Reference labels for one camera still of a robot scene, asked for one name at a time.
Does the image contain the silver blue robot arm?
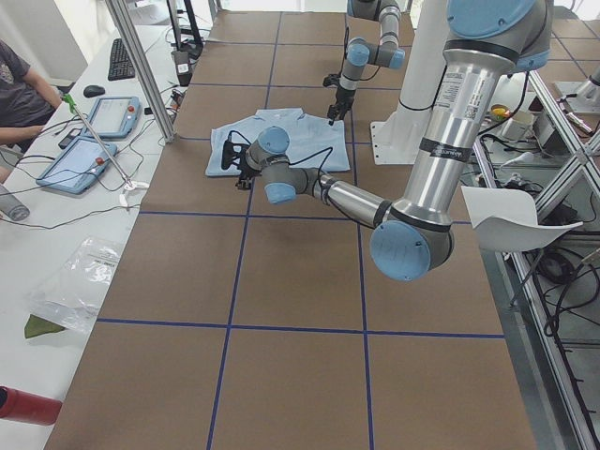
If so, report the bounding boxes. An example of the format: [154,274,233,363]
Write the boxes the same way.
[322,0,405,126]
[208,1,553,281]

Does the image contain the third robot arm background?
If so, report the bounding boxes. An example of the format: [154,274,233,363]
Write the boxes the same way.
[554,67,599,114]

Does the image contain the white plastic chair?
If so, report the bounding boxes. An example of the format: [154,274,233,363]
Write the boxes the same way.
[461,186,582,252]

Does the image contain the clear plastic bag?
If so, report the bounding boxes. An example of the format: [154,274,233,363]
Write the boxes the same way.
[27,236,124,334]

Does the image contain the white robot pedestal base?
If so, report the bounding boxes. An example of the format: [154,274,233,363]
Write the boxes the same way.
[370,0,449,165]

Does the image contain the green cloth piece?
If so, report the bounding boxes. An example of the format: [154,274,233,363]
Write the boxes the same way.
[23,314,65,339]

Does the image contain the upper teach pendant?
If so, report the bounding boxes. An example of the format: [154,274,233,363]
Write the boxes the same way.
[88,96,141,141]

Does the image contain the black keyboard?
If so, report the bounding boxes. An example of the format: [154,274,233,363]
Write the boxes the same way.
[107,37,135,82]

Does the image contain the aluminium frame post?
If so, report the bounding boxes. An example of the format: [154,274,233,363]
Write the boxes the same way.
[106,0,174,143]

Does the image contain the seated person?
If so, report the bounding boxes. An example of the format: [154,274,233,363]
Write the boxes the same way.
[0,39,63,184]

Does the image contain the black computer mouse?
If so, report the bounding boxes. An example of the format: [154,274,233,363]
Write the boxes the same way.
[82,84,106,98]

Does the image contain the red fire extinguisher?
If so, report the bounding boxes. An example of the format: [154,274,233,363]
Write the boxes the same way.
[1,386,63,426]

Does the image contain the metal rod with green tip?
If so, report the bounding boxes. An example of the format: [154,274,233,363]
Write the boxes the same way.
[61,94,149,210]

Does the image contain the lower teach pendant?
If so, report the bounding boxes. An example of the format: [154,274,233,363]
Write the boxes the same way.
[36,137,117,194]

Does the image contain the teach pendant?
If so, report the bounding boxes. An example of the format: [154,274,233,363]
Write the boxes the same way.
[88,96,141,141]
[36,137,117,194]

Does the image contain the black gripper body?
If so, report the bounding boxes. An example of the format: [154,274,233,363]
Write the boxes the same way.
[221,139,256,190]
[322,73,356,120]

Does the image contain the light blue button-up shirt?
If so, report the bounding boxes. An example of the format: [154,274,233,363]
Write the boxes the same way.
[205,108,350,177]

